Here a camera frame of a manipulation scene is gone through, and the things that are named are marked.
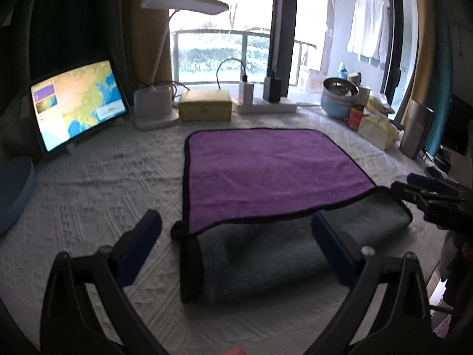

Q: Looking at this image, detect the purple and grey towel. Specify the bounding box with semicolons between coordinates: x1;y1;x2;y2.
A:
171;128;413;305

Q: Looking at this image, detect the operator thumb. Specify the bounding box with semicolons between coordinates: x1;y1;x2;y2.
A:
222;348;246;355

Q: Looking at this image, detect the steel tumbler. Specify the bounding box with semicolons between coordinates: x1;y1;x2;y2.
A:
399;100;435;159

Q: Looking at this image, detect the plastic tissue pack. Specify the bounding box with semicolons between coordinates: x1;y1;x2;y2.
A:
357;108;399;151

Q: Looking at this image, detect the blue round cushion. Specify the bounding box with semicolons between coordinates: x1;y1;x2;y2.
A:
0;156;35;235

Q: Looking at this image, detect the light blue pot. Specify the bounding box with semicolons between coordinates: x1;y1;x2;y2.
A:
321;89;358;120

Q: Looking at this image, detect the steel bowl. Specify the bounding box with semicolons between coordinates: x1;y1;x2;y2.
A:
323;77;359;97

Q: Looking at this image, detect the white hanging shirt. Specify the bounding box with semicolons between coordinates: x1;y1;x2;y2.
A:
346;0;390;63

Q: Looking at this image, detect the tablet with map screen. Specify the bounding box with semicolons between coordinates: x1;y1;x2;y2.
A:
30;60;129;155

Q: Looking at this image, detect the black charger plug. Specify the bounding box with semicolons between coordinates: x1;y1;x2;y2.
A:
263;77;281;104

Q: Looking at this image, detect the white power strip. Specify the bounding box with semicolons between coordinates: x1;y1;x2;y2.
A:
232;98;297;115

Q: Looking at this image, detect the white desk lamp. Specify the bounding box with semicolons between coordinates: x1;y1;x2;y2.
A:
133;0;229;131

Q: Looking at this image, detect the white charger plug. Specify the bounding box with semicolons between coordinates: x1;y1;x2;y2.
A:
238;75;254;105

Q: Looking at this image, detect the yellow tissue box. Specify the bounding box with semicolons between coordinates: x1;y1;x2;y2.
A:
178;90;232;122

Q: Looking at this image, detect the yellow curtain left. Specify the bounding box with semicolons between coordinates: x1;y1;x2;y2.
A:
121;0;169;90

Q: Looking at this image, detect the black charger cable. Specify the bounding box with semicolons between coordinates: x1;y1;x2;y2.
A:
216;58;249;91

